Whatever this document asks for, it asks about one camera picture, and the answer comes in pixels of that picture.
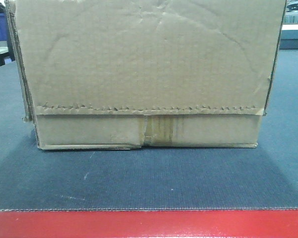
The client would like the dark conveyor belt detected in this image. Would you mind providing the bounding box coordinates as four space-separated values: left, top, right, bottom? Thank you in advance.
0 50 298 211

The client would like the background conveyor side rail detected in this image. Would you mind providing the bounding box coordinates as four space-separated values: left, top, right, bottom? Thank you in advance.
279 0 298 50

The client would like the red conveyor edge frame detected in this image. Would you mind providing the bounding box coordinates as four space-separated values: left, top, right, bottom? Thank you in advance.
0 210 298 238

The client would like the dark table at left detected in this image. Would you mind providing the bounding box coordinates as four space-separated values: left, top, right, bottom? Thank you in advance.
0 41 15 67

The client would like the brown cardboard carton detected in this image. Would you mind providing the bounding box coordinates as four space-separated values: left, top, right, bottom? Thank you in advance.
5 0 287 150

